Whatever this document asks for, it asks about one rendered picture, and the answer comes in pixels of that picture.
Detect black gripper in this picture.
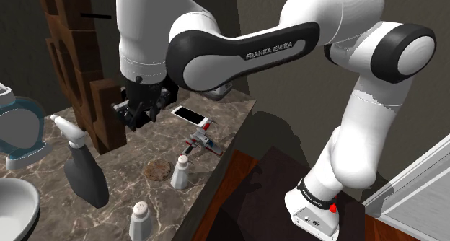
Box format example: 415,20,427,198
111,76,180,132

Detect white smartphone with black screen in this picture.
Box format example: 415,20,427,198
171,105,208,128

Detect round brown cookie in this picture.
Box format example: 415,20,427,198
144,159,172,182

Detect white and red toy spaceship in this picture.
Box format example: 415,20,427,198
180,118,224,157

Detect white salt shaker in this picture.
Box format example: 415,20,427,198
128,201,153,241
170,154,190,190

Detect brown wooden shelf unit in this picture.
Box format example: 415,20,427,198
36,0,128,155

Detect grey spray bottle white nozzle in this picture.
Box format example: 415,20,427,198
50,113,110,209

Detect dark red-brown robot stand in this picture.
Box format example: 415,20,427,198
191,146,419,241

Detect white sink basin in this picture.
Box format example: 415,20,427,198
0,177,41,241

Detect white framed door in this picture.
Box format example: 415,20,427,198
361,133,450,241

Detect black wall bar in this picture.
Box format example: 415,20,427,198
79,12,113,20

